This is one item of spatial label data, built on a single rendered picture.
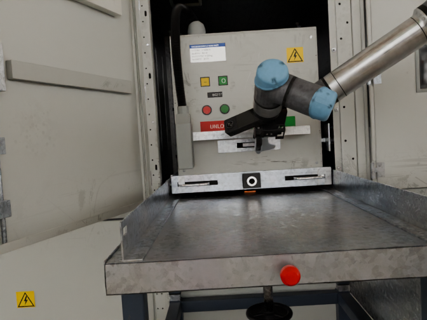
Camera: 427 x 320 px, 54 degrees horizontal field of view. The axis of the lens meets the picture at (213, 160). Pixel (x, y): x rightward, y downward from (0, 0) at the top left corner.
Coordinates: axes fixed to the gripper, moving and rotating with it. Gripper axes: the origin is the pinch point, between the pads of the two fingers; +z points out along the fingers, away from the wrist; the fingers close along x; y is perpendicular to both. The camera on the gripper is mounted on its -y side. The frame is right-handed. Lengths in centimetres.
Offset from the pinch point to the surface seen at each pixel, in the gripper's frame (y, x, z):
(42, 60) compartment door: -52, 7, -35
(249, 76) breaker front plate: 0.6, 26.9, 1.8
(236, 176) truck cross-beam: -5.6, -2.6, 17.4
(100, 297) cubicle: -53, -37, 31
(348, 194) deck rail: 26.6, -15.7, 5.8
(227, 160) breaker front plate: -8.2, 2.9, 15.6
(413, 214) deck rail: 27, -35, -31
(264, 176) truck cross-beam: 3.6, -2.9, 17.6
